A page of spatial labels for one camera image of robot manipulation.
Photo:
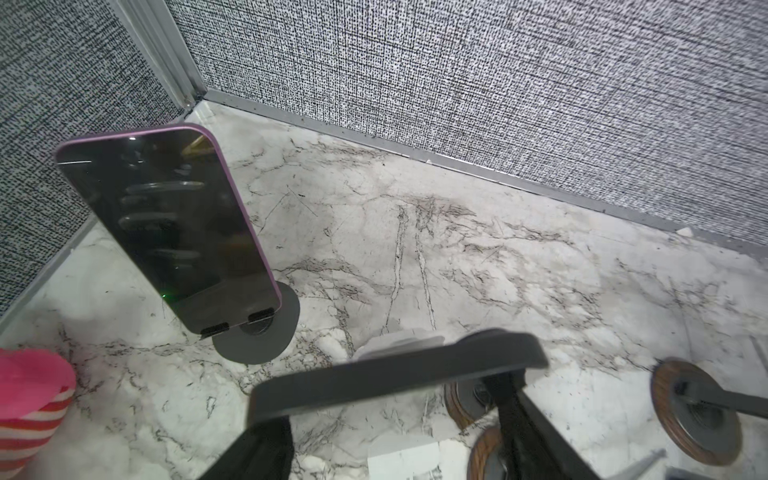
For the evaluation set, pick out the white phone stand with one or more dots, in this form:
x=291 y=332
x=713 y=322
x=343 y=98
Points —
x=419 y=439

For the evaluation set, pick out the dark grey round stand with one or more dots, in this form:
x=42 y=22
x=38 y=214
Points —
x=262 y=341

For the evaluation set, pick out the pink striped plush toy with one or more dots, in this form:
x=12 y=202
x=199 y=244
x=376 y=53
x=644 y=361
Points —
x=37 y=388

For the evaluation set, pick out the wooden base stand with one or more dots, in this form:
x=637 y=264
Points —
x=700 y=416
x=470 y=405

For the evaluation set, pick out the phone pink case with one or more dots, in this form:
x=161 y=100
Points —
x=167 y=197

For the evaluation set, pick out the wooden base stand back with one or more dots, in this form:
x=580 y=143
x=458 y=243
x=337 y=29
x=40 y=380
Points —
x=470 y=405

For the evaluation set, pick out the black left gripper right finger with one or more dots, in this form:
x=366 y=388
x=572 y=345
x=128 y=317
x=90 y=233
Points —
x=531 y=447

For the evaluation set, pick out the wooden base stand front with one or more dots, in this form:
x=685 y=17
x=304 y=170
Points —
x=700 y=416

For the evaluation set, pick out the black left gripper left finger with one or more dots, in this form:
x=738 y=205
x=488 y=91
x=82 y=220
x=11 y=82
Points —
x=264 y=451

